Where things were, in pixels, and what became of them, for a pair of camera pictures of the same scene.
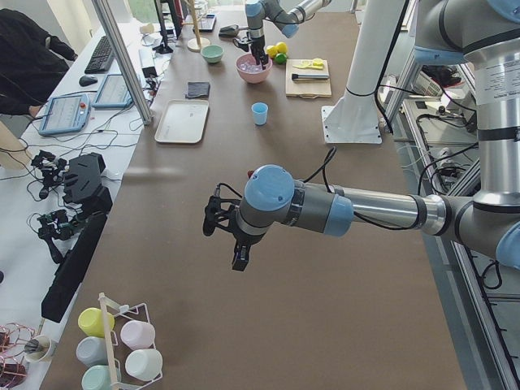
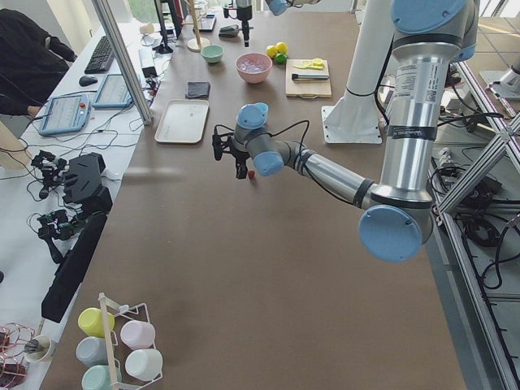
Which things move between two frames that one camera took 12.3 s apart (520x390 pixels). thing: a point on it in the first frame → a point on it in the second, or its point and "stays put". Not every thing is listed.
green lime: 280,58 stays put
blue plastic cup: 260,113 stays put
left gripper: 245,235 → 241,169
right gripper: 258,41 → 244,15
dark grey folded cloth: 198,89 stays put
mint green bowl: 212,54 stays put
